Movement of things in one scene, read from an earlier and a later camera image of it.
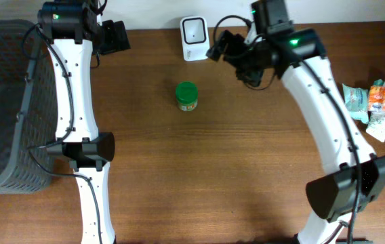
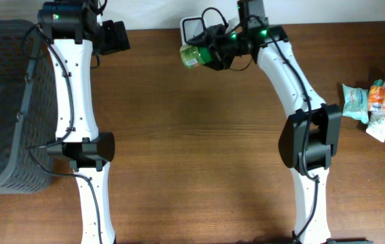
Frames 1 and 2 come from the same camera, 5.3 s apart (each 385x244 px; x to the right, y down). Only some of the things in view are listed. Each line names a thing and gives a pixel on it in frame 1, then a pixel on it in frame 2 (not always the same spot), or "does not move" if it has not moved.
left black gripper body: [110, 38] does not move
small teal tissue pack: [378, 83] does not move
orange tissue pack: [377, 98] does not move
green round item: [187, 95] to [193, 56]
